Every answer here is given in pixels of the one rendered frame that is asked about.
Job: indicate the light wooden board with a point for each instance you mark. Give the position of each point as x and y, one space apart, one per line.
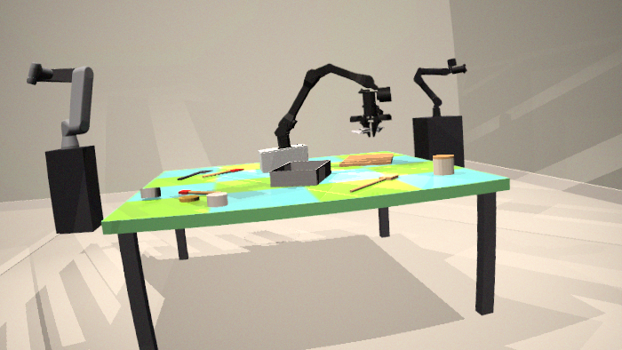
365 160

